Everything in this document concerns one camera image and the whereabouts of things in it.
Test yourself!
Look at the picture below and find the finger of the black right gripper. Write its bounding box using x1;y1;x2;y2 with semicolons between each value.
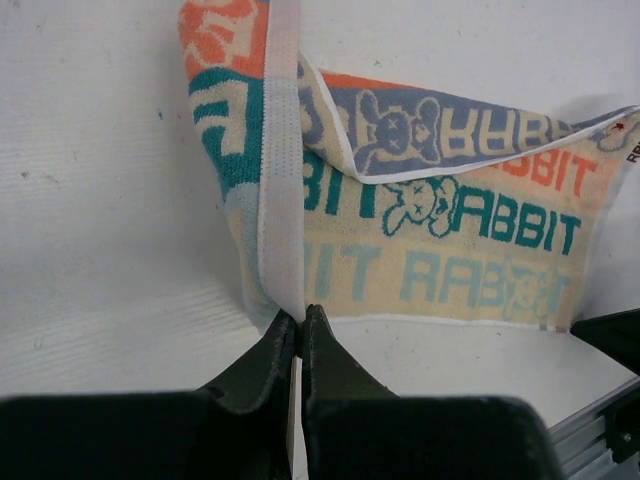
570;309;640;375

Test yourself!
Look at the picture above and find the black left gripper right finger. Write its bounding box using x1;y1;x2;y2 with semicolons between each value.
299;305;563;479

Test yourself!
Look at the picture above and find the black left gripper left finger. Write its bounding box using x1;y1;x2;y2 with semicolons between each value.
1;312;296;479

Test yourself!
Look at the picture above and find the rabbit print towel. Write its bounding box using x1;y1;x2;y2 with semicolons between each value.
178;1;639;332

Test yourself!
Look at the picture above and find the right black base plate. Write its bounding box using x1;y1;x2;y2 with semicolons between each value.
604;386;640;464

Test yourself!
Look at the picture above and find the aluminium mounting rail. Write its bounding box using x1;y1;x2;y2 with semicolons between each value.
549;378;639;480

